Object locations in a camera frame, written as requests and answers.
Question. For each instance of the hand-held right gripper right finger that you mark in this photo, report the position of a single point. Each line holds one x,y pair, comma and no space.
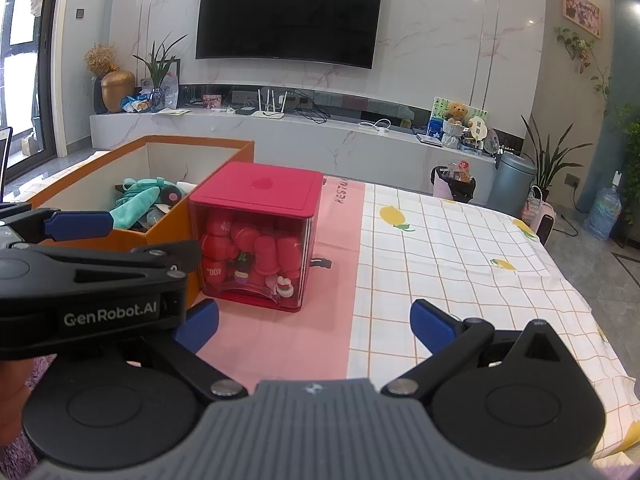
430,322

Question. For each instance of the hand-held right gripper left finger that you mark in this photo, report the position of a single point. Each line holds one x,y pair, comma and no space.
200,325

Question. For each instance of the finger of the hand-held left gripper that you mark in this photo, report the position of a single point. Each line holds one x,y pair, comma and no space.
150,260
80,225

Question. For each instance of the orange storage box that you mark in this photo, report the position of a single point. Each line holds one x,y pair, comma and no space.
165,230

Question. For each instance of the white soft cloth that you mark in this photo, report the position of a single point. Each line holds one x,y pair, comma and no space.
187,189

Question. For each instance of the teal plush toy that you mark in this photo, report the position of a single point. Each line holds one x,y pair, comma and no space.
135,205

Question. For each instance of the lemon print checked tablecloth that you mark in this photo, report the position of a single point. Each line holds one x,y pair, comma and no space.
450,260

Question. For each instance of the black and pink plush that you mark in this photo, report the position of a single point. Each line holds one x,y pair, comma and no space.
170,194

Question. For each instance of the group of red plush toys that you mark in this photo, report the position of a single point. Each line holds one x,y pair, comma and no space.
250,255

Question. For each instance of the clear box with red lid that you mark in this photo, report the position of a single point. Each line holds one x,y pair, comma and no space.
260,190

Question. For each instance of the blue snack bag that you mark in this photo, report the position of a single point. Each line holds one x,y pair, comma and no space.
137,102

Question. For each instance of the gold round vase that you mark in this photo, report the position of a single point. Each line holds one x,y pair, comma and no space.
117,90

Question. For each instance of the pink bag with black liner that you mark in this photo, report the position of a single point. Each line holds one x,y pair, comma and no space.
452,182

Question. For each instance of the yellow green paper sheet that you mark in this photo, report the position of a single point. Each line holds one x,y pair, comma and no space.
172,111

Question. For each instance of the pink small heater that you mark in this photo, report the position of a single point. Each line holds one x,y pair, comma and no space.
547,227

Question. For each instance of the woven basket bag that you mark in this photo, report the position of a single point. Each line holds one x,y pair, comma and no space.
532,205

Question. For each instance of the grey round trash can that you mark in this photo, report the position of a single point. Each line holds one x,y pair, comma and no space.
510,180

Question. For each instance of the white plastic bag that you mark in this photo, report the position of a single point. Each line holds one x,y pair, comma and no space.
171,87

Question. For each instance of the dried flowers in dark vase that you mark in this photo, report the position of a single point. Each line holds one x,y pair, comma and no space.
100,60

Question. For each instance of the pink photo card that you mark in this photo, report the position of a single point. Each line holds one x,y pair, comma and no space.
212,101

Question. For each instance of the sliding glass door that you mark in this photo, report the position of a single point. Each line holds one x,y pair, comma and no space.
20,60

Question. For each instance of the black set-top box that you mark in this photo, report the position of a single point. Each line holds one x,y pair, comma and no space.
244,110

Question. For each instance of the green plant in glass vase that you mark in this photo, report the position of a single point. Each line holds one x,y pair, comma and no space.
160,65

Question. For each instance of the dark notebook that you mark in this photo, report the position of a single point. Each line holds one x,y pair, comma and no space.
427,138

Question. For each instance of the white router with antennas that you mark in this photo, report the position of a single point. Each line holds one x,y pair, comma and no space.
267,105

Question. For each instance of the round white fan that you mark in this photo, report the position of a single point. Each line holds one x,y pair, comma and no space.
477,130

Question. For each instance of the teddy bear bouquet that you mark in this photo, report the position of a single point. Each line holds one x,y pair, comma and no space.
453,122

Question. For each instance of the blue water jug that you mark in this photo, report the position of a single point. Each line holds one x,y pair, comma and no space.
605,215

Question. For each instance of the tall leafy floor plant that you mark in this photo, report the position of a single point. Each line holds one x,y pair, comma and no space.
550,155

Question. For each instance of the white marble television console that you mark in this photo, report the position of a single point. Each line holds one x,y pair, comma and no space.
325,145

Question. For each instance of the bushy green potted plant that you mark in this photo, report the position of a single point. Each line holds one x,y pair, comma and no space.
631,140

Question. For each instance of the hanging green vine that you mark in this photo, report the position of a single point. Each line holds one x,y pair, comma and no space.
590,55

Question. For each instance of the wall socket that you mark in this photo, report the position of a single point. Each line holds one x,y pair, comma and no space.
572,178

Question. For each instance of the dark wall switch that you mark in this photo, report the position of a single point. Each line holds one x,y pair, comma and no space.
79,12

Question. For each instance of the black wall television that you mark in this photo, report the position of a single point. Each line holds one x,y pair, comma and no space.
290,15

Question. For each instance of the framed wall picture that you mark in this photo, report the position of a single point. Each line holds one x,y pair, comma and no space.
582,10

